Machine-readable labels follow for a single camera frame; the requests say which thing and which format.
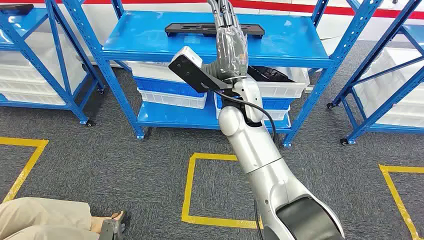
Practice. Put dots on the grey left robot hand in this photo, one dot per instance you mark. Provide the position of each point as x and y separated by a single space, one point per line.
112 230

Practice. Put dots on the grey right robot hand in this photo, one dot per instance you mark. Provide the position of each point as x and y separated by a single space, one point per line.
232 49

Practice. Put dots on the long black plastic part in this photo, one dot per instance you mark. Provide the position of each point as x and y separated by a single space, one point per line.
255 31
16 9

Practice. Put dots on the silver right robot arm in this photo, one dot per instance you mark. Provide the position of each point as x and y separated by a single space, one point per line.
258 149

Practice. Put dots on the blue metal shelf rack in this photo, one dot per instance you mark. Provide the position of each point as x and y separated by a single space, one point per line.
26 23
371 53
291 36

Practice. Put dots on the black curved plastic parts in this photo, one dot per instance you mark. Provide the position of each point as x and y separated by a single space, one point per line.
268 74

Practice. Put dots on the person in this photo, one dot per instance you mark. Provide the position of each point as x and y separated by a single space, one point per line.
43 218

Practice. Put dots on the yellow floor tape square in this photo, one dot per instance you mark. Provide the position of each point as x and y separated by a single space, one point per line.
394 195
20 141
189 188

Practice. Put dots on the white vehicle body red stripe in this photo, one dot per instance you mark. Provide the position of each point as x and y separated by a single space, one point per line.
334 24

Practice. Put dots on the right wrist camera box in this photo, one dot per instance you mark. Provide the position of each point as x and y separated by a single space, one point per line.
190 71

